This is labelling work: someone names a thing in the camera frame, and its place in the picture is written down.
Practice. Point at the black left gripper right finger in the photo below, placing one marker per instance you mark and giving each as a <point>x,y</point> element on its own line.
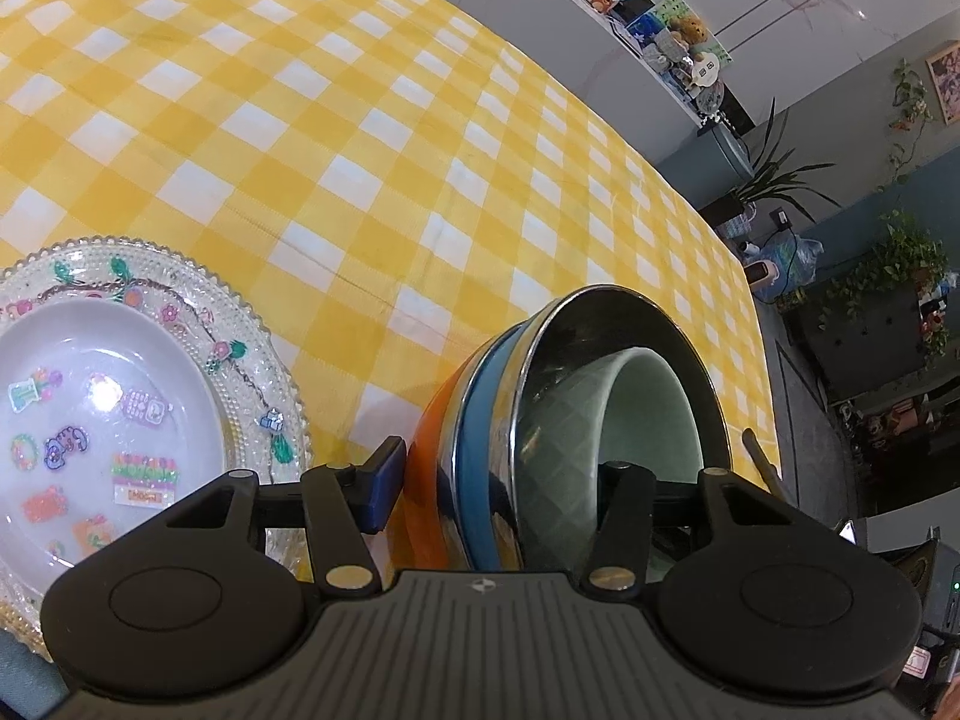
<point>619,553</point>

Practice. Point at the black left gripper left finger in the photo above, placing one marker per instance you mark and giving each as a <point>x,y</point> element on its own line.
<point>341,508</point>

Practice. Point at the orange steel bowl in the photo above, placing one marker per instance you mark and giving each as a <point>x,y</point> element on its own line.
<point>418,537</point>

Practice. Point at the green ceramic bowl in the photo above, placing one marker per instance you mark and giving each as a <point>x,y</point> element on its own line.
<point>628,407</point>

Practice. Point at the blue steel bowl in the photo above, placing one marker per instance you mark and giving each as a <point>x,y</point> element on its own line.
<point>482,431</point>

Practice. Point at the white sticker plate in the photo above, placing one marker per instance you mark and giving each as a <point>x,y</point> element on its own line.
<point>106,421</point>

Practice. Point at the clear glass beaded plate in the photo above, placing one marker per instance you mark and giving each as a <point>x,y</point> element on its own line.
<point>263,416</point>

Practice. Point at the grey trash bin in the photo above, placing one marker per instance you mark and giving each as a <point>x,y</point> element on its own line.
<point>710,166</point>

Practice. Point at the potted green plant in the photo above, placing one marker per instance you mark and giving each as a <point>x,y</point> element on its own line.
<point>777,175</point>

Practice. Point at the yellow checkered tablecloth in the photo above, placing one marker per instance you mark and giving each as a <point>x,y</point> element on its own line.
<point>387,183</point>

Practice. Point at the teddy bear toy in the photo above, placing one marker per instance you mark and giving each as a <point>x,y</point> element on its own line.
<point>690,29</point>

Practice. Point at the grey tv cabinet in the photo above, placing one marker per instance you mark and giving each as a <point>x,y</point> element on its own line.
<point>597,62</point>

